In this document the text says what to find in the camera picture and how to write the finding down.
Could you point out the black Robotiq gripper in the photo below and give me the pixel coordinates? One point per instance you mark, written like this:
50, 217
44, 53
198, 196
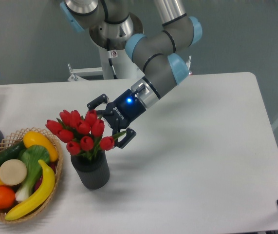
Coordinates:
120, 113

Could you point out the red tulip bouquet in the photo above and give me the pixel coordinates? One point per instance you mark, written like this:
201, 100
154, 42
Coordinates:
83, 135

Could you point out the dark grey ribbed vase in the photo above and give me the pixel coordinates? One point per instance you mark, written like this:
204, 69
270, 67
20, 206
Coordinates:
93, 175

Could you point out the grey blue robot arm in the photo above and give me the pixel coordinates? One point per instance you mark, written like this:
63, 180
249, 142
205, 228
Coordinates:
147, 92

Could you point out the green bok choy toy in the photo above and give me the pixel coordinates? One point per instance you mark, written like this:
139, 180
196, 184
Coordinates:
30, 158

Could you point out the green cucumber toy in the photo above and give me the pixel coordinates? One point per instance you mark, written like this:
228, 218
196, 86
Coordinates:
12, 152

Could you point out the yellow plastic banana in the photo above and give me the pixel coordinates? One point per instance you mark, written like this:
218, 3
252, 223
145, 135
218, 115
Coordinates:
38, 197

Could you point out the beige round slice toy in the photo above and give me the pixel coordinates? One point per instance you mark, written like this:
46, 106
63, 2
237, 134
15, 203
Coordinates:
13, 172

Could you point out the orange plastic orange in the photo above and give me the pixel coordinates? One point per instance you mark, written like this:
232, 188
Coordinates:
7, 197

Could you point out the woven wicker basket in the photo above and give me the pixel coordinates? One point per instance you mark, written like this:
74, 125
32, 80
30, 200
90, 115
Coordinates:
14, 138

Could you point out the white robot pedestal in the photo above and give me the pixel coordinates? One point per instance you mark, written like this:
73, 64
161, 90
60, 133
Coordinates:
124, 49

